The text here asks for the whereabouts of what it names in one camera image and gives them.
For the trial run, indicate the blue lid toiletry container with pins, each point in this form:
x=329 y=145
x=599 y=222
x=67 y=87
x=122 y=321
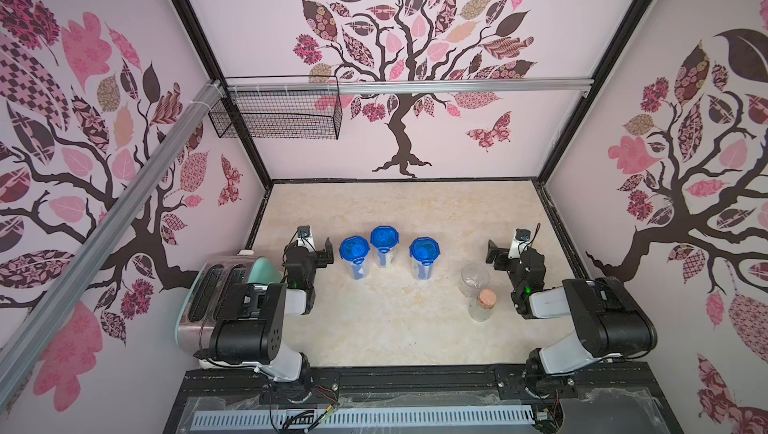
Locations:
x=424 y=252
x=384 y=239
x=354 y=250

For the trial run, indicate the aluminium rail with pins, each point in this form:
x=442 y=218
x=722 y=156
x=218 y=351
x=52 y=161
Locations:
x=414 y=86
x=25 y=347

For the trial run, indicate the left aluminium rail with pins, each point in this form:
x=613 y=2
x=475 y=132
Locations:
x=25 y=347

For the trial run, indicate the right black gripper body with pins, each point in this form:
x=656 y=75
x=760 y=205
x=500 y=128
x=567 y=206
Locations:
x=501 y=255

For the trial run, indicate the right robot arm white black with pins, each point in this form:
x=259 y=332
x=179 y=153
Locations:
x=608 y=322

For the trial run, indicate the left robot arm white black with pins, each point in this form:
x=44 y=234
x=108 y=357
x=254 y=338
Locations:
x=289 y=367

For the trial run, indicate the black wire basket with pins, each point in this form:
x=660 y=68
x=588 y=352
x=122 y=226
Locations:
x=279 y=107

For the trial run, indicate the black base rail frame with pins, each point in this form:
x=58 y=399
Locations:
x=604 y=398

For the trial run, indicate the back aluminium rail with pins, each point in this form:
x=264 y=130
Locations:
x=414 y=86

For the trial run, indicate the small corked glass jar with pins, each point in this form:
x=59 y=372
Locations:
x=482 y=306

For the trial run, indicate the clear drinking glass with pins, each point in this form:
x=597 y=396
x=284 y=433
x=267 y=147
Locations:
x=473 y=279

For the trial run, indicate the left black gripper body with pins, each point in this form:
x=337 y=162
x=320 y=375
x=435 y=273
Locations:
x=317 y=261

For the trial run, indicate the mint green silver toaster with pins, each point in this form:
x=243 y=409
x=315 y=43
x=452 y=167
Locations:
x=232 y=314

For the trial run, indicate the white slotted cable duct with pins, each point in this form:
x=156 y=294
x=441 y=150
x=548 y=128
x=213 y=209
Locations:
x=361 y=418

